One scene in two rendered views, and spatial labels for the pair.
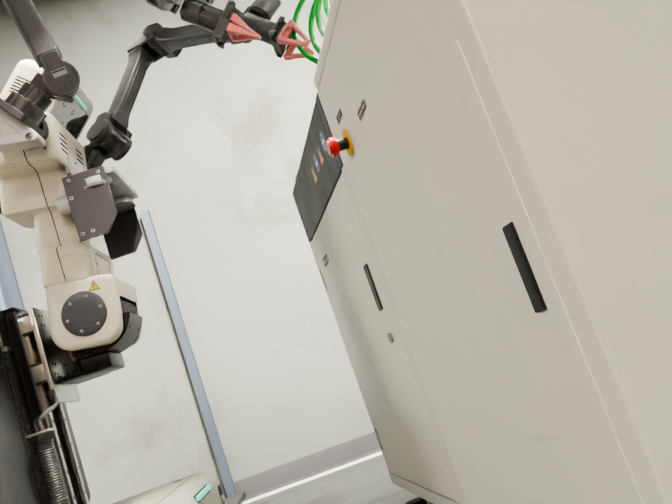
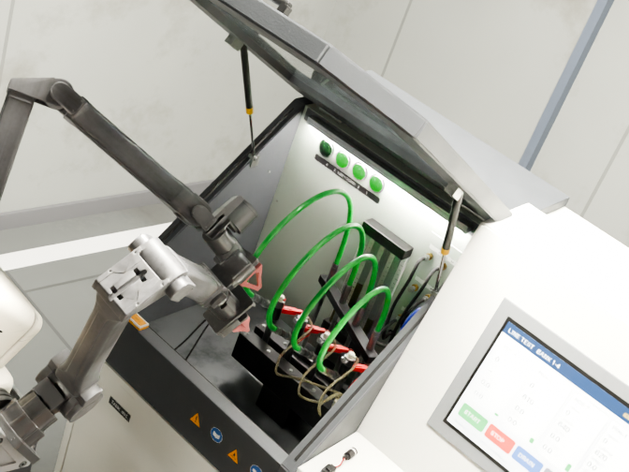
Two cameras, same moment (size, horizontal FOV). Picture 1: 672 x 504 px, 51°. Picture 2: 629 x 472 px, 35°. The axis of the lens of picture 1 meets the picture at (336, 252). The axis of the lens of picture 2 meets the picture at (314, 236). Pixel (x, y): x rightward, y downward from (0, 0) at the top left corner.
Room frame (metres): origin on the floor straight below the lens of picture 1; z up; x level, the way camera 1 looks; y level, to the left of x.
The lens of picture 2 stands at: (0.36, 1.27, 2.50)
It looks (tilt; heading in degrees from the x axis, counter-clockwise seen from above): 30 degrees down; 312
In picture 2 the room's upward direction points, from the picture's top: 21 degrees clockwise
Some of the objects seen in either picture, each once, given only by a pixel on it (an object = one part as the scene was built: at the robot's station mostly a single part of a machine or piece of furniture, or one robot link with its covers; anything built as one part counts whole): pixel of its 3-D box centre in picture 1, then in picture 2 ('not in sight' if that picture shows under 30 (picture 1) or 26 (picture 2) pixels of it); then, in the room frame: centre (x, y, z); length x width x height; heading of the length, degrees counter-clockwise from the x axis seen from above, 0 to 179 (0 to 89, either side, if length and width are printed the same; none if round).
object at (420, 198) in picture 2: not in sight; (386, 171); (1.81, -0.52, 1.43); 0.54 x 0.03 x 0.02; 11
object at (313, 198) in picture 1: (320, 179); (187, 401); (1.72, -0.02, 0.87); 0.62 x 0.04 x 0.16; 11
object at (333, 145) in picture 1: (338, 145); not in sight; (1.27, -0.07, 0.80); 0.05 x 0.04 x 0.05; 11
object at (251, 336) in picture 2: not in sight; (290, 388); (1.64, -0.28, 0.91); 0.34 x 0.10 x 0.15; 11
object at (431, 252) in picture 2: not in sight; (426, 296); (1.58, -0.56, 1.20); 0.13 x 0.03 x 0.31; 11
